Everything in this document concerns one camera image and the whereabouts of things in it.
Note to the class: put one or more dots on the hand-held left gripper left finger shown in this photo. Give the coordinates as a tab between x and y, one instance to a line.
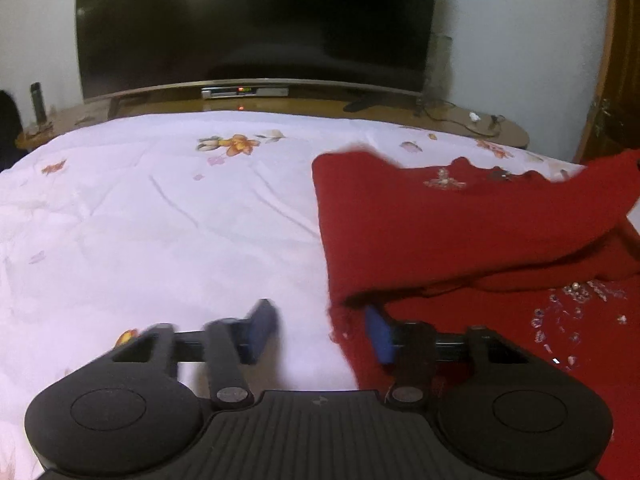
261	332

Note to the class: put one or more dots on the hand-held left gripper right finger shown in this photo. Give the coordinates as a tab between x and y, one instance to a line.
380	335

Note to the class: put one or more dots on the red knitted sweater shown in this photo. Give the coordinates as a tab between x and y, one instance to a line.
450	240

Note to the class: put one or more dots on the white floral bed sheet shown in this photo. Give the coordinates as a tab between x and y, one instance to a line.
150	220

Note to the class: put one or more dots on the black television foot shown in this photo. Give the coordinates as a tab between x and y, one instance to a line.
367	102

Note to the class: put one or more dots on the silver set-top box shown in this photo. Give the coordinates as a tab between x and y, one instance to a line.
245	92

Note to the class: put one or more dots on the wooden television stand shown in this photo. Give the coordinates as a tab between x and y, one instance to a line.
165	106

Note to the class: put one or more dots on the clear plastic container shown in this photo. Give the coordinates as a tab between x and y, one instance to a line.
441	67

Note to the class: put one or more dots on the large black television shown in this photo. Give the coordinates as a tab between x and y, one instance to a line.
250	25

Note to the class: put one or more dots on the wooden door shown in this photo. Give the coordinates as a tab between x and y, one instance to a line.
617	60

